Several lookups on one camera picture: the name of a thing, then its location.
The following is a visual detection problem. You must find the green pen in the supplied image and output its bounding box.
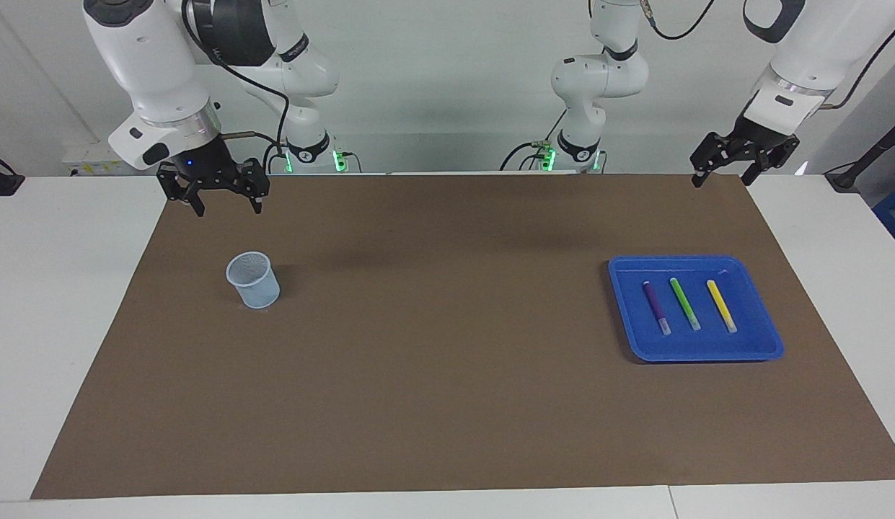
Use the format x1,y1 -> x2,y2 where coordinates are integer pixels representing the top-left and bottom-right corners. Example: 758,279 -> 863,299
669,277 -> 702,332

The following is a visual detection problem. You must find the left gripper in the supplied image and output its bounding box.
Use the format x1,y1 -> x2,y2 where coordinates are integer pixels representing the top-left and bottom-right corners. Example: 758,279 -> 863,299
690,115 -> 801,189

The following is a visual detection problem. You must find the black cable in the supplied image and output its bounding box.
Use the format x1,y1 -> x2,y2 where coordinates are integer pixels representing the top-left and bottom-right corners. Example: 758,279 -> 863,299
499,108 -> 568,172
181,0 -> 291,174
640,0 -> 716,41
821,13 -> 895,110

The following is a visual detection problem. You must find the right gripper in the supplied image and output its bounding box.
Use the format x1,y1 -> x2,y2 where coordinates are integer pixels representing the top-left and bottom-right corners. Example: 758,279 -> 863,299
156,136 -> 270,218

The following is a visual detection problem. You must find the yellow pen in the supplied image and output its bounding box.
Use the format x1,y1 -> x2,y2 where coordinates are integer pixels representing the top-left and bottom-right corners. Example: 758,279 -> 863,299
706,279 -> 739,334

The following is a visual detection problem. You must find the purple pen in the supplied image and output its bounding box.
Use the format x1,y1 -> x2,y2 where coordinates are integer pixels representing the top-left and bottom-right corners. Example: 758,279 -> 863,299
642,280 -> 671,337

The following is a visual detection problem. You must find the black stand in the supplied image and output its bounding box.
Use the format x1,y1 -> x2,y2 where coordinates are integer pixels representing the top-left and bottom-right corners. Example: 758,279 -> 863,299
0,152 -> 27,198
825,114 -> 895,192

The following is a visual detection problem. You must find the light blue mesh pen cup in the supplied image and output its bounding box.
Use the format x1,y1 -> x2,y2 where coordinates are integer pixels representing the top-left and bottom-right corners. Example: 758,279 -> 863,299
225,251 -> 281,310

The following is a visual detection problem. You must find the blue plastic tray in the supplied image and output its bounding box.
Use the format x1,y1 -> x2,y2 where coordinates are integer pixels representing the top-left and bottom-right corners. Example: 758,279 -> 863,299
607,254 -> 785,363

